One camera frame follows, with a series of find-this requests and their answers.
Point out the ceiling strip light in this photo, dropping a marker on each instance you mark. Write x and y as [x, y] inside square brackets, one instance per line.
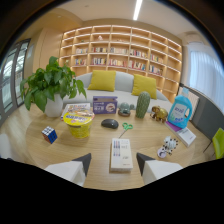
[137, 9]

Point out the gold elephant figurine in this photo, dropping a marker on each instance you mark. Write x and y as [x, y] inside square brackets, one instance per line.
[159, 114]

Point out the white and purple book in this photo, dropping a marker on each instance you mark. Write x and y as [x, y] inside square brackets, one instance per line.
[182, 134]

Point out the white pen box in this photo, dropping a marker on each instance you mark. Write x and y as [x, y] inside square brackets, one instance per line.
[121, 154]

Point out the rubik's cube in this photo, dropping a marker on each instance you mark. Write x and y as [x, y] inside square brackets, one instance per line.
[49, 134]

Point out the green chair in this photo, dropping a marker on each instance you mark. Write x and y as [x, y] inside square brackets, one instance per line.
[218, 143]

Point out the yellow instant noodle cup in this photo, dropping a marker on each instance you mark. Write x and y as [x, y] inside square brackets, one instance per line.
[79, 124]

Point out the white black-spotted toy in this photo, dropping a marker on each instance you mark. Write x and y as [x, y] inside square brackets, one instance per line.
[168, 146]

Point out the tall green cactus ornament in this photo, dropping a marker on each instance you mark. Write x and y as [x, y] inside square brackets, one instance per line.
[142, 104]

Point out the white curtain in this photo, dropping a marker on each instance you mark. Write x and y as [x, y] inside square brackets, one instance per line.
[206, 75]

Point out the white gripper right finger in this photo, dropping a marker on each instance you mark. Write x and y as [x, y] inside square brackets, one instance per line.
[158, 168]

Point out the small round cactus ornament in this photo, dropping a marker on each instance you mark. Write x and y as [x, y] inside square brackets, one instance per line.
[125, 108]

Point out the grey sofa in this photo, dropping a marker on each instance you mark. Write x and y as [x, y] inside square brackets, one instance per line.
[121, 87]

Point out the wooden bookshelf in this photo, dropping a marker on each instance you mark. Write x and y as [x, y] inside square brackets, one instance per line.
[123, 53]

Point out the purple cardboard box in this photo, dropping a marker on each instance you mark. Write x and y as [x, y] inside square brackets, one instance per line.
[104, 105]

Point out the black computer mouse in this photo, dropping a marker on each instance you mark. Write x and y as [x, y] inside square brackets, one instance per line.
[109, 123]

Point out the blue detergent bottle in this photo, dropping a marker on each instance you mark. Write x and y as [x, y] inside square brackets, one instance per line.
[180, 110]

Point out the yellow cushion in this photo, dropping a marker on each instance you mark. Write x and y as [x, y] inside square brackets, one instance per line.
[144, 86]
[102, 80]

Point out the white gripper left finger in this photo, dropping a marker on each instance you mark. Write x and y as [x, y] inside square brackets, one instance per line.
[68, 170]

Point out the green potted plant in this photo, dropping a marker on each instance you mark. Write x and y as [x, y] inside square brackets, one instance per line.
[50, 87]

